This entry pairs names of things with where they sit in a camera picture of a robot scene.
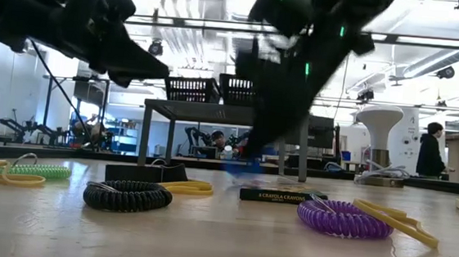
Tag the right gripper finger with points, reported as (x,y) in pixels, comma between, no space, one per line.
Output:
(257,141)
(278,134)

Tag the white background jar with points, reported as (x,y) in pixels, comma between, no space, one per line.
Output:
(227,153)

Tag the white mushroom-shaped lamp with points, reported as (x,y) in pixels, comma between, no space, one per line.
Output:
(379,120)

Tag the black coil wristband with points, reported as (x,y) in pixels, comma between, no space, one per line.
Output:
(125,202)

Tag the black background box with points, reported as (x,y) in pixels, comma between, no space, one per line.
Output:
(321,131)

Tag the large purple coil wristband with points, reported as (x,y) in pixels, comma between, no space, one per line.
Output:
(341,225)

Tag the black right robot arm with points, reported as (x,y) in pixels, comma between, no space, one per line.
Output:
(345,14)

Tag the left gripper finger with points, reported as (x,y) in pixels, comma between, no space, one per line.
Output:
(128,61)
(121,80)

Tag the black aluminium table frame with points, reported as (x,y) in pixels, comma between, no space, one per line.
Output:
(26,151)

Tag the person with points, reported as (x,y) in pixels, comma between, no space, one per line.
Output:
(218,136)
(90,130)
(430,154)

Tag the black background robot arm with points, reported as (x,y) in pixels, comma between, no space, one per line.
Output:
(16,126)
(196,136)

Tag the black plastic mesh basket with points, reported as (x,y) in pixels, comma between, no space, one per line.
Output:
(236,91)
(191,90)

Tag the black ceiling camera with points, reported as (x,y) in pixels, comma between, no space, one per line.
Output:
(365,96)
(446,72)
(155,49)

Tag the green coil wristband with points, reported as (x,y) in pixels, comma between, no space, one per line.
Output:
(45,171)

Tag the dark background frame stand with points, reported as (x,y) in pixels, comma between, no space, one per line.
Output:
(47,102)

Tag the blue coil wristband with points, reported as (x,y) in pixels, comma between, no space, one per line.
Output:
(244,168)

